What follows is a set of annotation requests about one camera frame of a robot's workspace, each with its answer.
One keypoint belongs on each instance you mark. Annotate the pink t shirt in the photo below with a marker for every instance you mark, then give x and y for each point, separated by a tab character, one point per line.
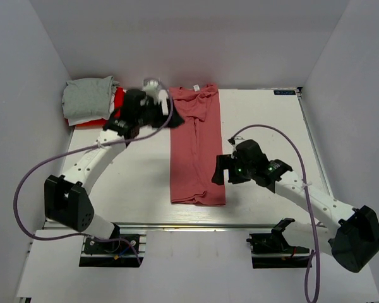
195	146

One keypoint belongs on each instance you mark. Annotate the white folded t shirt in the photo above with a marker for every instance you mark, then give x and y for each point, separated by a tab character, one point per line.
81	106

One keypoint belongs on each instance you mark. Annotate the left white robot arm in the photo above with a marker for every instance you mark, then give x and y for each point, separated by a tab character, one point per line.
66	197

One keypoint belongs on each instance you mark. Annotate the red folded t shirt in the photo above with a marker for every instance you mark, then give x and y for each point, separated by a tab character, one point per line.
116	101

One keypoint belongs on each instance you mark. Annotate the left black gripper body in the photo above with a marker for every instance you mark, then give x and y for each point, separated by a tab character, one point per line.
151	115

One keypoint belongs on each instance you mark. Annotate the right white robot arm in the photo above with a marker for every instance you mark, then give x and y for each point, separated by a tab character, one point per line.
350	235

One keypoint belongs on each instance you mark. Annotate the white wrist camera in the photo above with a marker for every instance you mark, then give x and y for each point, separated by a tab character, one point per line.
153	88
235	140

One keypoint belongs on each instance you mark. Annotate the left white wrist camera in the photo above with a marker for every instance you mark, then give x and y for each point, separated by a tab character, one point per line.
153	88

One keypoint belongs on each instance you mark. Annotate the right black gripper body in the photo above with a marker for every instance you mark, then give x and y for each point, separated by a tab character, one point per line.
241	172

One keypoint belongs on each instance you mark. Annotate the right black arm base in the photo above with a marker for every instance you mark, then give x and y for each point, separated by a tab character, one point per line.
272	251

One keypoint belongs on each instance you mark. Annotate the grey folded t shirt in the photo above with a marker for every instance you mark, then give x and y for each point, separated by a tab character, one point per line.
108	85

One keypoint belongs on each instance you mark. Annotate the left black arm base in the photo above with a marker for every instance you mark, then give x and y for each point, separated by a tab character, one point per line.
118	254

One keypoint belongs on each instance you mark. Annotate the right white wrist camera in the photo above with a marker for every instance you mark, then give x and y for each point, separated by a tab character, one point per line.
235	140

